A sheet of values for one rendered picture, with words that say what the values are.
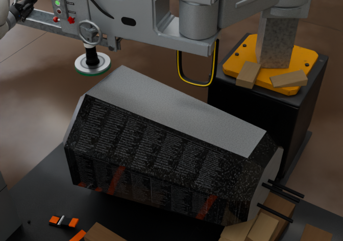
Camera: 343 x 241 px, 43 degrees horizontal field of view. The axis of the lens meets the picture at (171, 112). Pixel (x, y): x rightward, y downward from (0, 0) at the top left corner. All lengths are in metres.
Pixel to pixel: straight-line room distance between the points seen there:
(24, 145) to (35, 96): 0.59
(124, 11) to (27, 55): 2.37
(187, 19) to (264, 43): 0.73
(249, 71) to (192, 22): 0.70
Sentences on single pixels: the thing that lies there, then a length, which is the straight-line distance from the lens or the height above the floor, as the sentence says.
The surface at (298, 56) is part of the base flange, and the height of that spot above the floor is 0.78.
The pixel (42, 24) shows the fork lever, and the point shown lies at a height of 1.11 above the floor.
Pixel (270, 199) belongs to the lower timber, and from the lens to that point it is 2.87.
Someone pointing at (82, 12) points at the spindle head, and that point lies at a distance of 2.36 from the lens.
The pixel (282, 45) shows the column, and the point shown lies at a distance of 2.72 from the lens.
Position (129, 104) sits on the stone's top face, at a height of 0.82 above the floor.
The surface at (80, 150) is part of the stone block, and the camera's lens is 2.51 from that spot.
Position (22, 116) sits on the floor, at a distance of 3.77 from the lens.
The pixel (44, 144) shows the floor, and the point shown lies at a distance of 3.47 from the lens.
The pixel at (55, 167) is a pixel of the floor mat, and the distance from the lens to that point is 3.26.
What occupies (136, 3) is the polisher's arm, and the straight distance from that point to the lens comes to 2.17.
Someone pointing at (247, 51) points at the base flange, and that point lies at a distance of 2.93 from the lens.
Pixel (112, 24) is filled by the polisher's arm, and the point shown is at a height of 1.24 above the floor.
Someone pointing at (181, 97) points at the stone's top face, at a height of 0.82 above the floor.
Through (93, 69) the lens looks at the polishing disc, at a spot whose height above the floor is 0.88.
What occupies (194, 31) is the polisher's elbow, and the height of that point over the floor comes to 1.30.
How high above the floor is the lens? 2.39
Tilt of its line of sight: 42 degrees down
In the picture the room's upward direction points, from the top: 1 degrees counter-clockwise
